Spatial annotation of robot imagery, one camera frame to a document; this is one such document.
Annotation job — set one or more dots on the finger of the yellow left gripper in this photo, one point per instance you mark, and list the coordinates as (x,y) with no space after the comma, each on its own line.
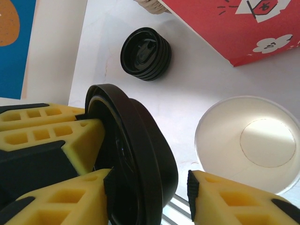
(79,140)
(35,114)

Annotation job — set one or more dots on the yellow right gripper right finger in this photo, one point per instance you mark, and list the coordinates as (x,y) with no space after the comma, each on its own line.
(234,206)

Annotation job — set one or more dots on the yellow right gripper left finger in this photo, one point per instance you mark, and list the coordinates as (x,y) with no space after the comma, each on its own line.
(58,204)

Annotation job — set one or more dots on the black coffee cup lid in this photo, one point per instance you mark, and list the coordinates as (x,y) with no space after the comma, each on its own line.
(140,140)

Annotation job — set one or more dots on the paper coffee cup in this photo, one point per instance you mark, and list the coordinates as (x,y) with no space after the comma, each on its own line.
(222,131)

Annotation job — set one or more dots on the red white paper bag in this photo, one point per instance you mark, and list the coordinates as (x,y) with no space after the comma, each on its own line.
(222,35)

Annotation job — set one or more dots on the black lid stack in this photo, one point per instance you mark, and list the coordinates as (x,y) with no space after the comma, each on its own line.
(145,56)

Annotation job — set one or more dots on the beige pulp cup carrier stack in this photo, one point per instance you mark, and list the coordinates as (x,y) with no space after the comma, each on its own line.
(152,5)

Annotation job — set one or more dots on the blue floral wall panel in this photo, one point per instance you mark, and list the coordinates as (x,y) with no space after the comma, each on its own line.
(14,70)

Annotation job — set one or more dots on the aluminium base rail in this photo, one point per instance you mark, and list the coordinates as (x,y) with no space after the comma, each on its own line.
(178,211)

